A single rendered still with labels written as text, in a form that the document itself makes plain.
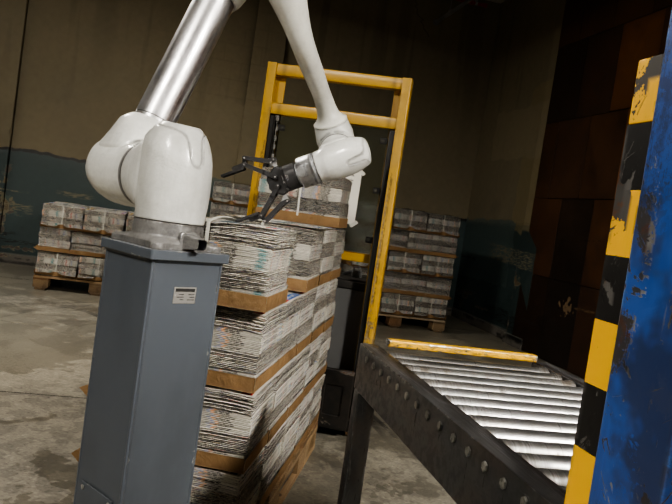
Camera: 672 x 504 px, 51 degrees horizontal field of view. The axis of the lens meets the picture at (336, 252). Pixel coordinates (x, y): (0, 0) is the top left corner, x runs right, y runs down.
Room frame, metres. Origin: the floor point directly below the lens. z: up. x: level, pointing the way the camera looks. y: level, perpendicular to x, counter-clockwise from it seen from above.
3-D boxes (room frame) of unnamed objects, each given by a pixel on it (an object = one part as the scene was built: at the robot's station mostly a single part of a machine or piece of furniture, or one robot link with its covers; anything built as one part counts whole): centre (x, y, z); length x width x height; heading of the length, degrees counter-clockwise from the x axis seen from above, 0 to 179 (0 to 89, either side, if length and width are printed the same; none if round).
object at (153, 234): (1.57, 0.36, 1.03); 0.22 x 0.18 x 0.06; 48
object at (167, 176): (1.59, 0.39, 1.17); 0.18 x 0.16 x 0.22; 48
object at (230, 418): (2.53, 0.27, 0.42); 1.17 x 0.39 x 0.83; 172
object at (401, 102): (3.63, -0.22, 0.97); 0.09 x 0.09 x 1.75; 82
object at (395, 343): (1.92, -0.38, 0.81); 0.43 x 0.03 x 0.02; 103
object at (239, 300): (2.04, 0.22, 0.86); 0.29 x 0.16 x 0.04; 173
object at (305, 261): (2.66, 0.26, 0.95); 0.38 x 0.29 x 0.23; 83
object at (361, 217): (3.70, 0.11, 1.28); 0.57 x 0.01 x 0.65; 82
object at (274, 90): (3.72, 0.44, 0.97); 0.09 x 0.09 x 1.75; 82
